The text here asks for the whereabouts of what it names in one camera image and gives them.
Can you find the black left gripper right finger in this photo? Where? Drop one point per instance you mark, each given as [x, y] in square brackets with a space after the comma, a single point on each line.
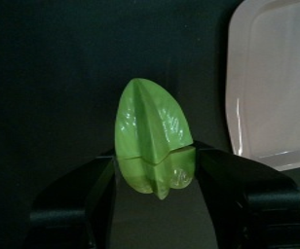
[251, 194]

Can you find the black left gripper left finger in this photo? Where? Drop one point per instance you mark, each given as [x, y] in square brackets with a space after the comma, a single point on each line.
[69, 201]

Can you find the green toy starfruit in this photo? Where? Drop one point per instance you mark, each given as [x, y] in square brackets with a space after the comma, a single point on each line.
[150, 129]

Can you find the pink rectangular plate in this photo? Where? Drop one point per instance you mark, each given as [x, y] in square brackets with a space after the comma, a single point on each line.
[274, 84]

